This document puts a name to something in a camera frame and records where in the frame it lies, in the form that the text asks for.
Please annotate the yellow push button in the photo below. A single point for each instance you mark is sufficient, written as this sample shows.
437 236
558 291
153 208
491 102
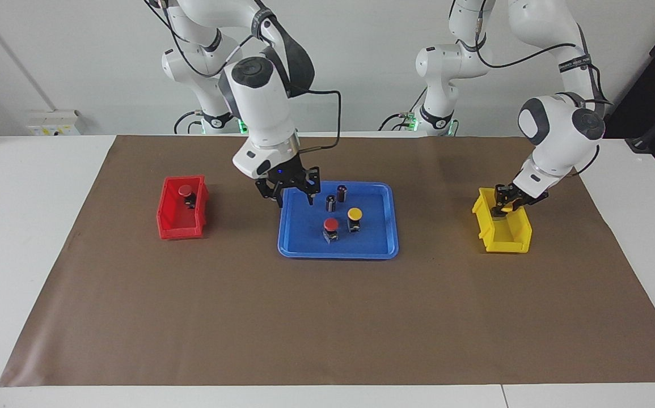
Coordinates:
507 209
354 214

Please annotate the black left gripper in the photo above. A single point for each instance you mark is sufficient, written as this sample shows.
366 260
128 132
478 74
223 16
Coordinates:
523 195

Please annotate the white power outlet box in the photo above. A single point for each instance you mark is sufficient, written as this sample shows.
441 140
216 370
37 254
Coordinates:
52 124

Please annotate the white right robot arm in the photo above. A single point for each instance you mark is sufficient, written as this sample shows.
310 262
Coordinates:
265 113

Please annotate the blue plastic tray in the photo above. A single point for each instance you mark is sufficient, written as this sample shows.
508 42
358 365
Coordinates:
310 238

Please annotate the brown paper mat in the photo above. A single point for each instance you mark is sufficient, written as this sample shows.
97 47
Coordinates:
327 317

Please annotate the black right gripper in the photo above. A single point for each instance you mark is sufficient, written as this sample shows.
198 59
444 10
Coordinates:
284 178

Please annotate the red plastic bin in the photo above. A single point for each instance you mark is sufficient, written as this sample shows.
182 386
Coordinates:
182 226

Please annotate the black cylindrical capacitor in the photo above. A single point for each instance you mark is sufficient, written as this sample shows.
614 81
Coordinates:
342 194
331 204

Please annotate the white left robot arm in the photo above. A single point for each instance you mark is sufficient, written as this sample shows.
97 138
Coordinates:
560 130

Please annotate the yellow plastic bin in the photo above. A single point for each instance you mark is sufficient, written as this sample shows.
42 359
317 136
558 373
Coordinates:
508 241

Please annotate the red push button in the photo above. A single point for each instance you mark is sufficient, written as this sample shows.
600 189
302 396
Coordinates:
330 224
185 190

